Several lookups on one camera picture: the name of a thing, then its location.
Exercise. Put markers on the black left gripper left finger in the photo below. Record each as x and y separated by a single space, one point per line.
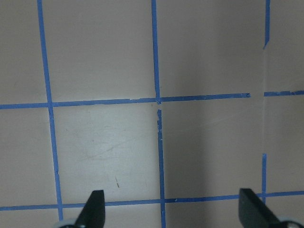
93 213

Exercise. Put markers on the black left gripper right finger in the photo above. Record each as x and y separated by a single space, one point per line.
253 213

